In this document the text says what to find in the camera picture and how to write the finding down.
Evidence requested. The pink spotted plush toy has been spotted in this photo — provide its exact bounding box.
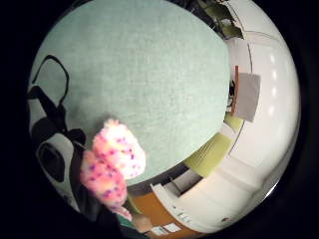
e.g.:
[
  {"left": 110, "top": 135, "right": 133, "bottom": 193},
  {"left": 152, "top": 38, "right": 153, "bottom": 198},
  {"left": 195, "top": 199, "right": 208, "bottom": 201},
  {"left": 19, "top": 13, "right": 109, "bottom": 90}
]
[{"left": 79, "top": 118, "right": 148, "bottom": 220}]

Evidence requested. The the person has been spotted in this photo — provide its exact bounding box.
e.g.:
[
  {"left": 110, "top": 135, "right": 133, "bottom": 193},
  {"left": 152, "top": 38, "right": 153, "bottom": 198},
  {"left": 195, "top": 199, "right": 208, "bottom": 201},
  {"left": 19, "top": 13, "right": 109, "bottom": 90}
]
[{"left": 116, "top": 212, "right": 155, "bottom": 235}]

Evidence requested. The orange cabinet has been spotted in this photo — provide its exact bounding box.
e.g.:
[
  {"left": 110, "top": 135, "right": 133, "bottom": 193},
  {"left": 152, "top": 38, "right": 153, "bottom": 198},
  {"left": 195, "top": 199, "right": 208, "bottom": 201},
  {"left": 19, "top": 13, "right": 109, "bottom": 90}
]
[{"left": 132, "top": 191, "right": 202, "bottom": 239}]

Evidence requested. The white paper sheet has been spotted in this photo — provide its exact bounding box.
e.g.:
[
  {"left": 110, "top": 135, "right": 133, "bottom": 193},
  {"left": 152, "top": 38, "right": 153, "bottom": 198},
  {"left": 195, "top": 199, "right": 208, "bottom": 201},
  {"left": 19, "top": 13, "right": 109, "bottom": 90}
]
[
  {"left": 163, "top": 222, "right": 182, "bottom": 234},
  {"left": 151, "top": 226, "right": 167, "bottom": 237}
]

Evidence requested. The large lime green panel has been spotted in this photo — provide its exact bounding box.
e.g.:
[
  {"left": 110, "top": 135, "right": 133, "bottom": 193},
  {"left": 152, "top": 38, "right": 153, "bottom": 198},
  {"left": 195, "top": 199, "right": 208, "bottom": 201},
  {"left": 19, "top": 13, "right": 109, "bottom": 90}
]
[{"left": 183, "top": 131, "right": 234, "bottom": 179}]

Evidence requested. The white counter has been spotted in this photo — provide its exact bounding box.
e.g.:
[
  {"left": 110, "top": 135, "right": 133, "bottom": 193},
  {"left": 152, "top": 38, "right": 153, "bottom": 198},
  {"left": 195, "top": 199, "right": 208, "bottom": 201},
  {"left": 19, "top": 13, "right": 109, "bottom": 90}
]
[{"left": 151, "top": 154, "right": 267, "bottom": 234}]

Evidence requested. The small lime green panel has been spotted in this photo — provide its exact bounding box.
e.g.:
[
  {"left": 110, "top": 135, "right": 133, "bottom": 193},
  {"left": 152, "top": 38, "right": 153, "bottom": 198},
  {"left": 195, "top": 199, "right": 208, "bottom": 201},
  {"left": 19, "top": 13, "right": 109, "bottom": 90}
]
[{"left": 223, "top": 112, "right": 245, "bottom": 134}]

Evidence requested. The green plant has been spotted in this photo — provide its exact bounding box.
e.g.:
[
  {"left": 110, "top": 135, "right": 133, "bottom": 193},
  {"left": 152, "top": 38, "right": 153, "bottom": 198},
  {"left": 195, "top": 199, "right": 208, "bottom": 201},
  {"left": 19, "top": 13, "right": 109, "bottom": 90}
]
[{"left": 185, "top": 0, "right": 245, "bottom": 40}]

